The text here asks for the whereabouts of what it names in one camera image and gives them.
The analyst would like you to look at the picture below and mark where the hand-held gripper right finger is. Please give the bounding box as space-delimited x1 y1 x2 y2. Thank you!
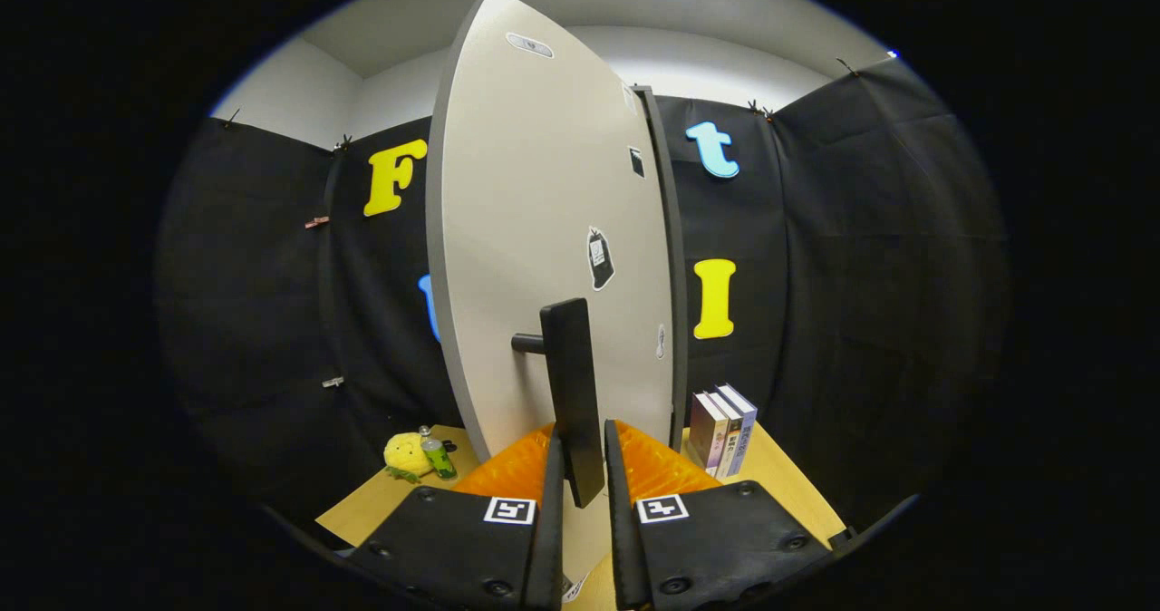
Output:
603 419 835 611

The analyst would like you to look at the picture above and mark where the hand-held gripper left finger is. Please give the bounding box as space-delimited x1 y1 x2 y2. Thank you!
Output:
349 425 567 611

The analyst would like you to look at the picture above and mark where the black cabinet door handle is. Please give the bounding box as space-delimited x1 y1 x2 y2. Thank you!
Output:
512 298 606 509

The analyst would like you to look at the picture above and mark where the beige shoe cabinet door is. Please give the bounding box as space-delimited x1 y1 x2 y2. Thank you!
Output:
426 0 676 594

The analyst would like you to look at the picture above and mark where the grey shoe cabinet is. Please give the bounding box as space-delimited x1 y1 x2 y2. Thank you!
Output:
633 85 690 453

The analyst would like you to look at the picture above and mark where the purple cover book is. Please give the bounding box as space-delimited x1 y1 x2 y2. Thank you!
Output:
689 392 730 476

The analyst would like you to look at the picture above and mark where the green label plastic bottle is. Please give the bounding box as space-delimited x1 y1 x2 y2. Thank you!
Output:
419 426 459 481

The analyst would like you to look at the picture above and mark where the white spine book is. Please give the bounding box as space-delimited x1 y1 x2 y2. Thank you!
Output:
709 392 745 480

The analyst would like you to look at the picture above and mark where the yellow pineapple plush toy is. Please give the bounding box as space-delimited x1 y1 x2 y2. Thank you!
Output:
383 432 436 485

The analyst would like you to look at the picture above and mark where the black backdrop cloth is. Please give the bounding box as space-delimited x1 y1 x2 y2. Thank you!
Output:
154 56 1011 530

